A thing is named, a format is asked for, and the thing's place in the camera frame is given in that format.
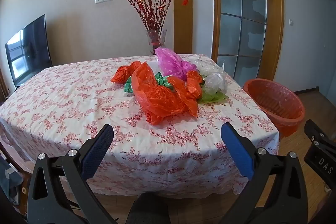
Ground wooden door frame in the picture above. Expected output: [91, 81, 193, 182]
[211, 0, 285, 83]

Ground blue grey cloth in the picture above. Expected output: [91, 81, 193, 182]
[0, 158, 24, 205]

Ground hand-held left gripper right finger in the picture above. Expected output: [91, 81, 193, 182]
[218, 123, 307, 224]

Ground frosted glass door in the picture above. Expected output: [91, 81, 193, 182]
[217, 0, 268, 80]

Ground wooden wall post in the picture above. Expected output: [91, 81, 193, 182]
[173, 0, 194, 54]

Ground red decorative branches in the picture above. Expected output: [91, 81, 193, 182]
[114, 0, 181, 33]

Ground small red-orange plastic bag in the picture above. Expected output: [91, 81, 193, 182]
[110, 61, 142, 84]

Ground light green plastic bag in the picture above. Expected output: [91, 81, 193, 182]
[198, 91, 227, 104]

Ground glass vase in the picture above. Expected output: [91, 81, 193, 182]
[146, 29, 168, 55]

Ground trash basket with red liner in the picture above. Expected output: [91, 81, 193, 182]
[242, 78, 306, 136]

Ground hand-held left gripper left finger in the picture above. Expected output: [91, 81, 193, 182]
[26, 124, 117, 224]

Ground pink plastic bag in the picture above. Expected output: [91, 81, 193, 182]
[154, 47, 200, 81]

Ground clear printed plastic bag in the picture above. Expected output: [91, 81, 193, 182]
[193, 58, 225, 76]

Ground floral tablecloth on table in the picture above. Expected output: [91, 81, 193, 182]
[0, 53, 280, 197]

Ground flat screen television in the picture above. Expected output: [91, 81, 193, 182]
[5, 14, 53, 87]

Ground dark wooden baseboard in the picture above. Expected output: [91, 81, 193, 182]
[294, 86, 319, 94]

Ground large orange plastic bag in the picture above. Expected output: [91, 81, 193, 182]
[131, 62, 198, 125]

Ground person's leg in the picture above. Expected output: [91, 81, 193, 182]
[125, 193, 172, 224]

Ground white plastic bag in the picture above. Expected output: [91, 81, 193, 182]
[148, 61, 163, 75]

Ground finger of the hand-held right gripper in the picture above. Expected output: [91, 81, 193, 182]
[304, 119, 336, 147]

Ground shiny green plastic bag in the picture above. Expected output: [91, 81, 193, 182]
[123, 72, 175, 95]

